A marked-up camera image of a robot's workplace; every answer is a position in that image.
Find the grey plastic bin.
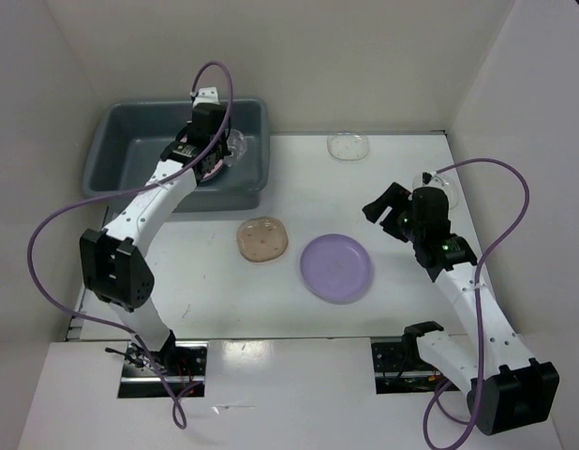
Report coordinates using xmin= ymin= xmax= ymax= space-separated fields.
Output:
xmin=82 ymin=97 xmax=270 ymax=213

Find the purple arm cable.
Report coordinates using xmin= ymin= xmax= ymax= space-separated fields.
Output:
xmin=423 ymin=157 xmax=530 ymax=448
xmin=26 ymin=60 xmax=235 ymax=430

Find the clear dish at back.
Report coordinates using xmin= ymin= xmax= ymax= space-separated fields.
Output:
xmin=327 ymin=132 xmax=370 ymax=162

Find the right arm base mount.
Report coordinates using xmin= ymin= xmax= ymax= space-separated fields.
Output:
xmin=370 ymin=337 xmax=445 ymax=395

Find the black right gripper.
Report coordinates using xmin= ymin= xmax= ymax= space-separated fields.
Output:
xmin=362 ymin=181 xmax=423 ymax=243

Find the pink plastic plate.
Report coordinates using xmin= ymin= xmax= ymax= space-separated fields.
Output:
xmin=171 ymin=127 xmax=229 ymax=183

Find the clear bowl at right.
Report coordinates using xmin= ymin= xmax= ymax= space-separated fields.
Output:
xmin=411 ymin=172 xmax=459 ymax=210

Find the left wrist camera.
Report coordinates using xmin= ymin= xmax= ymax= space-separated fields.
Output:
xmin=190 ymin=87 xmax=220 ymax=106

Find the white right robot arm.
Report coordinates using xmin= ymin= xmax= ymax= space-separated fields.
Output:
xmin=363 ymin=183 xmax=559 ymax=435

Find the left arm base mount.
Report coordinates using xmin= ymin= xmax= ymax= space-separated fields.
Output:
xmin=105 ymin=341 xmax=208 ymax=399

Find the clear plastic cup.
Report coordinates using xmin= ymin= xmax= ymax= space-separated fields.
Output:
xmin=223 ymin=128 xmax=247 ymax=167

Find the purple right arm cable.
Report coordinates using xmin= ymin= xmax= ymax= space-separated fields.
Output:
xmin=423 ymin=157 xmax=530 ymax=448

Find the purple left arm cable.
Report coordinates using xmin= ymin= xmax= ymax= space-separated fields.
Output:
xmin=26 ymin=60 xmax=235 ymax=430

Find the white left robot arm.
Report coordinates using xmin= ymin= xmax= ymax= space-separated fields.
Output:
xmin=80 ymin=102 xmax=229 ymax=375

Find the brown translucent square plate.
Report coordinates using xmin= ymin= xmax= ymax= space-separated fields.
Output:
xmin=236 ymin=217 xmax=289 ymax=263

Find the purple plastic plate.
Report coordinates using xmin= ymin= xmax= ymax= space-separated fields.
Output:
xmin=299 ymin=233 xmax=374 ymax=305

